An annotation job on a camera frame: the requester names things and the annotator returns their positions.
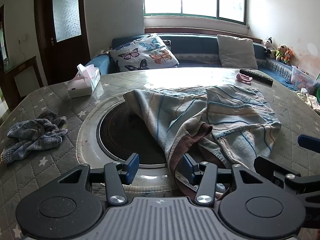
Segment clear plastic storage box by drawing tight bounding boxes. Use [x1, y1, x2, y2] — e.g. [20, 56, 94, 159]
[290, 66, 316, 93]

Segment blue striped towel garment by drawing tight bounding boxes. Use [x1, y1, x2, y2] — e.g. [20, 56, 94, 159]
[123, 85, 281, 174]

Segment black white plush toy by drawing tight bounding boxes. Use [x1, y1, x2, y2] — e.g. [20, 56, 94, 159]
[264, 37, 275, 59]

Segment dark wooden door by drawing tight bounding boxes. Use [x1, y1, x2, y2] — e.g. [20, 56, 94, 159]
[34, 0, 90, 85]

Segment butterfly print pillow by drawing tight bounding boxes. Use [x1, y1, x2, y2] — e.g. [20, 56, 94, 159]
[109, 34, 179, 72]

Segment green plastic basin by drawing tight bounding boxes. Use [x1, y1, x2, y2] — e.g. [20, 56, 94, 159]
[312, 74, 320, 96]

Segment blue sofa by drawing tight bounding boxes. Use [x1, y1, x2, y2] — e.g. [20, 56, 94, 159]
[86, 33, 298, 91]

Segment brown plush toy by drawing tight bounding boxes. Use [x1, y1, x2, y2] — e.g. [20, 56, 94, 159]
[273, 44, 287, 62]

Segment pink hair band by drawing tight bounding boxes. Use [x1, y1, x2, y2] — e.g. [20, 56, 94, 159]
[236, 73, 253, 85]

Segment orange plush toy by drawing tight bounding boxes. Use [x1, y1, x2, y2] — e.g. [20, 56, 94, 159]
[282, 48, 293, 65]

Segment beige square cushion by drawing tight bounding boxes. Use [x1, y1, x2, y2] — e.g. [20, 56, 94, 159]
[217, 35, 258, 69]

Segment white tissue box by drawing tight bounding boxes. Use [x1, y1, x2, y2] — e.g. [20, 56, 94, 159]
[67, 64, 100, 98]

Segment dark blue knitted cloth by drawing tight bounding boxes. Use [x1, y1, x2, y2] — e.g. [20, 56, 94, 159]
[1, 110, 68, 165]

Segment dark wooden side cabinet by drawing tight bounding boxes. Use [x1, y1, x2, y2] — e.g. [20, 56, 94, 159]
[1, 56, 43, 111]

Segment black remote control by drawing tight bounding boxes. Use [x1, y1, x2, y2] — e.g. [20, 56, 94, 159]
[239, 69, 273, 87]

